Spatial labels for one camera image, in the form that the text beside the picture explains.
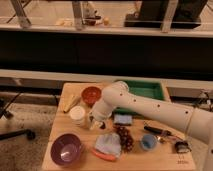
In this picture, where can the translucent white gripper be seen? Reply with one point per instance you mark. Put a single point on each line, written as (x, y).
(93, 123)

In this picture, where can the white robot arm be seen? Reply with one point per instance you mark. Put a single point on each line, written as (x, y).
(193, 121)

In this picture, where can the white cup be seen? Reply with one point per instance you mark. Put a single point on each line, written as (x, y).
(77, 115)

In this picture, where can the blue sponge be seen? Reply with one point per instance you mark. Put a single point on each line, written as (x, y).
(122, 119)

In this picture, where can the blue folded cloth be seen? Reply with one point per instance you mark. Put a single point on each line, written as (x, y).
(109, 144)

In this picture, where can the red bowl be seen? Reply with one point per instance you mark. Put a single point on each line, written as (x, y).
(90, 95)

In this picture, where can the bunch of dark grapes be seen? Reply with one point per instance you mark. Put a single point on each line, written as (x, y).
(126, 140)

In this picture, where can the orange carrot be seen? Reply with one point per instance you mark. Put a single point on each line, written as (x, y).
(107, 157)

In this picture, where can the purple bowl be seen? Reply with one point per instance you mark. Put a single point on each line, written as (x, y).
(66, 150)

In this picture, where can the small blue cup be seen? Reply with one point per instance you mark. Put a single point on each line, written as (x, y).
(148, 142)

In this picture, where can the green plastic tray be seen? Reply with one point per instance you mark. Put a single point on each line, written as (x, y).
(146, 89)

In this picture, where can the black handled knife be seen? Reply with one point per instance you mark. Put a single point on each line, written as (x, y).
(159, 131)

